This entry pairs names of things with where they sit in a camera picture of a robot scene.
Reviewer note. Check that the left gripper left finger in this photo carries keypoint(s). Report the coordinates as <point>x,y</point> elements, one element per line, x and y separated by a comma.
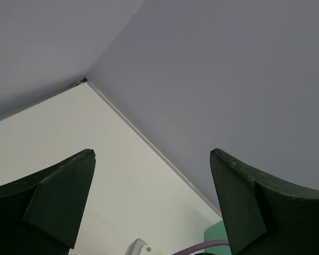
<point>42,212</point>

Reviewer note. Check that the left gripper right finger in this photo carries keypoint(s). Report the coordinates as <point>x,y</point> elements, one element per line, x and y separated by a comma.
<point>264,214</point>

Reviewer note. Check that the green plastic bin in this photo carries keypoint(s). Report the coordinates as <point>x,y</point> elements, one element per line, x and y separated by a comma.
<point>216,234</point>

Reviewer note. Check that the aluminium back rail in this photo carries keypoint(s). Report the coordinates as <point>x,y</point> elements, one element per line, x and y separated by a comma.
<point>151,145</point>

